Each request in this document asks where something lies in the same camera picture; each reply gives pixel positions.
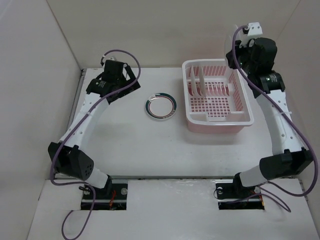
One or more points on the green quatrefoil plate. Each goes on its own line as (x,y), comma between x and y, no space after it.
(228,45)

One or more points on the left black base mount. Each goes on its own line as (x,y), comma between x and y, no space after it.
(114,199)

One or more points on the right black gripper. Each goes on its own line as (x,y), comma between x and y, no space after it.
(238,50)

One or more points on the orange sunburst plate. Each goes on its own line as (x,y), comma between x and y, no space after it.
(193,82)
(202,82)

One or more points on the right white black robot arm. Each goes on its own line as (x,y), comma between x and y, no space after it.
(291,151)

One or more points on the pink white dish rack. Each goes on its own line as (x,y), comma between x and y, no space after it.
(226,108)

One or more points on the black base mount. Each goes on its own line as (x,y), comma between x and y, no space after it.
(114,199)
(233,197)

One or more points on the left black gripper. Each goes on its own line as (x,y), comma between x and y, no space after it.
(132,87)

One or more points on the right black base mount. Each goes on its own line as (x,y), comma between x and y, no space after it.
(233,197)

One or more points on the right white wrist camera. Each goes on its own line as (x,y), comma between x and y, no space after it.
(252,31)

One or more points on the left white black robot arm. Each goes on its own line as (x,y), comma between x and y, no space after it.
(68,156)

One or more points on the green red ring plate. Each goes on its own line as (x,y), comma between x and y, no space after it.
(160,106)

